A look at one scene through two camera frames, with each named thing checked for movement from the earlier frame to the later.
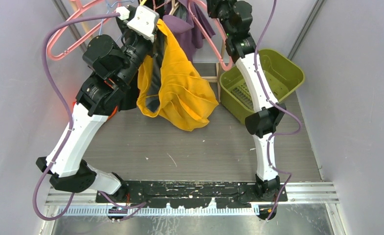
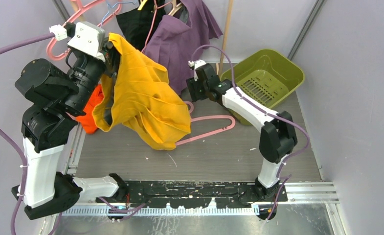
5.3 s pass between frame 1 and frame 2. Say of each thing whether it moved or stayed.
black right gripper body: moved
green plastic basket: stayed
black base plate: stayed
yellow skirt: moved
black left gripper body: moved
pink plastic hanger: moved
